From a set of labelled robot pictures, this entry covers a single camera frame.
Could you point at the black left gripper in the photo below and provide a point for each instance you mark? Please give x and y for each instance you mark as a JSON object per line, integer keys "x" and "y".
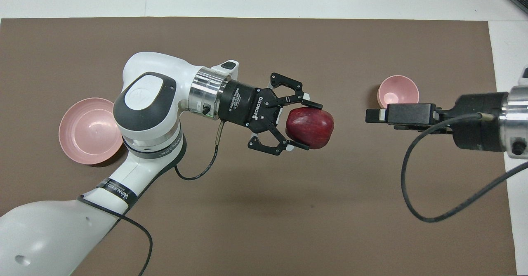
{"x": 243, "y": 102}

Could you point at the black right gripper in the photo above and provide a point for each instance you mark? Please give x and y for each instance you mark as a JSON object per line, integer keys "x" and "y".
{"x": 480, "y": 131}

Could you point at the red apple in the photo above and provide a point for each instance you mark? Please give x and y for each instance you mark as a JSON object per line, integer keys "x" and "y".
{"x": 311, "y": 127}

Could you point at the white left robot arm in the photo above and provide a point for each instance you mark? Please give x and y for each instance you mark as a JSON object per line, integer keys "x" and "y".
{"x": 41, "y": 234}

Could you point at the pink bowl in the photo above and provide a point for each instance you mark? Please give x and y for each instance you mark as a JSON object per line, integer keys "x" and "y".
{"x": 398, "y": 90}

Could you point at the pink plate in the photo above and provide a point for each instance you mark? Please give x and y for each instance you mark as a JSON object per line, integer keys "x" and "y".
{"x": 86, "y": 131}

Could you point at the brown table mat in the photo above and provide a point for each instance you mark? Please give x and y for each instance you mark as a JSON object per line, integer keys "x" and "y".
{"x": 288, "y": 226}

